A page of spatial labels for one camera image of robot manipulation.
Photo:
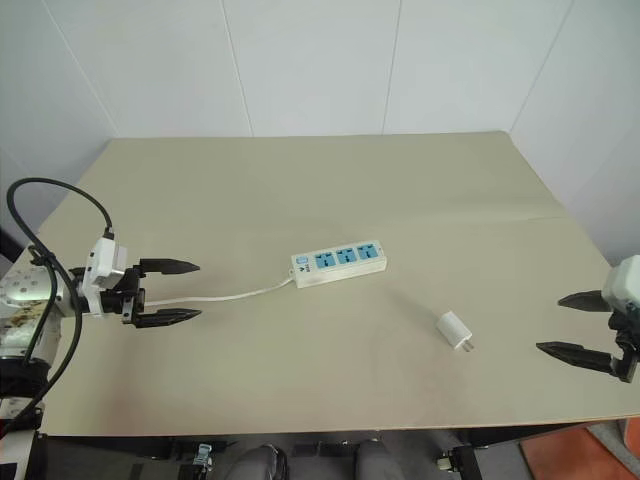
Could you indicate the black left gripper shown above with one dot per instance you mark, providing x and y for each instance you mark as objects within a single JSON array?
[{"x": 125, "y": 295}]

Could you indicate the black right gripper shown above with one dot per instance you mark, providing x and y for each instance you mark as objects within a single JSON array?
[{"x": 630, "y": 345}]

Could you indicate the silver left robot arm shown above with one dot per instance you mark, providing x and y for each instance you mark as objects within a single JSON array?
[{"x": 22, "y": 290}]

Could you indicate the white plug adapter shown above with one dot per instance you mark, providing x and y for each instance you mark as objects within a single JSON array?
[{"x": 450, "y": 327}]

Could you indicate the white blue power strip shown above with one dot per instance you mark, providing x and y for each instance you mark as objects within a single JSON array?
[{"x": 345, "y": 267}]

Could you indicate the dark grey rounded shape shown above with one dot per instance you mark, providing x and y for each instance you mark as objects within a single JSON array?
[{"x": 257, "y": 462}]

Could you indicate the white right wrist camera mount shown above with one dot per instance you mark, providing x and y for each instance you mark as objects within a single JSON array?
[{"x": 625, "y": 282}]

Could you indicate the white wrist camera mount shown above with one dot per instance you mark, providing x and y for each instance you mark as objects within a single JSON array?
[
  {"x": 625, "y": 282},
  {"x": 102, "y": 260}
]

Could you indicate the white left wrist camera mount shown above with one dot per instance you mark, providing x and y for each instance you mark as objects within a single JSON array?
[{"x": 102, "y": 260}]

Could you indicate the white table frame clamp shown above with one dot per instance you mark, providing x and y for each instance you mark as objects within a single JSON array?
[
  {"x": 448, "y": 461},
  {"x": 202, "y": 454}
]

